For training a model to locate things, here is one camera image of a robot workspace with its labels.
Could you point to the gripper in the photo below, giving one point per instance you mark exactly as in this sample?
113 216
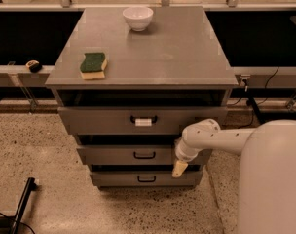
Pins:
183 155

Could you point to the grey drawer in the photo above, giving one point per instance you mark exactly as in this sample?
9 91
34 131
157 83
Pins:
144 179
111 120
127 154

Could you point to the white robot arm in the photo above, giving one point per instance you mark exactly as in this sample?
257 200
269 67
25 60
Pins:
267 183

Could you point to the grey bottom drawer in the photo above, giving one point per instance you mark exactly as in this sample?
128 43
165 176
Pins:
144 179

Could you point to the grey drawer cabinet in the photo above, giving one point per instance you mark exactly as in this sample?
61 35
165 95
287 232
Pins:
175 62

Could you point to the grey top drawer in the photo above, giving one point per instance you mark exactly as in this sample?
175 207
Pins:
111 120

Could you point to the black stand leg right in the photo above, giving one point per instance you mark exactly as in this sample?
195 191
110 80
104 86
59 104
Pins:
255 107

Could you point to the black stand leg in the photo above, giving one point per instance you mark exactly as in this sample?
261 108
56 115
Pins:
11 224
255 107

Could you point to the green yellow sponge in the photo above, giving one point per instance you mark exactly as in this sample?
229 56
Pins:
93 66

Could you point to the white ceramic bowl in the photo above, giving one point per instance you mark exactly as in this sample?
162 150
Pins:
138 18

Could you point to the black yellow tape measure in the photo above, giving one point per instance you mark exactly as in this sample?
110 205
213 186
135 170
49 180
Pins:
34 66

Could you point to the black stand leg left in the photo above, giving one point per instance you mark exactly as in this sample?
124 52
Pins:
11 224

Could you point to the black power adapter with cable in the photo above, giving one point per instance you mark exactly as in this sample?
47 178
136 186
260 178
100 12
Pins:
246 86

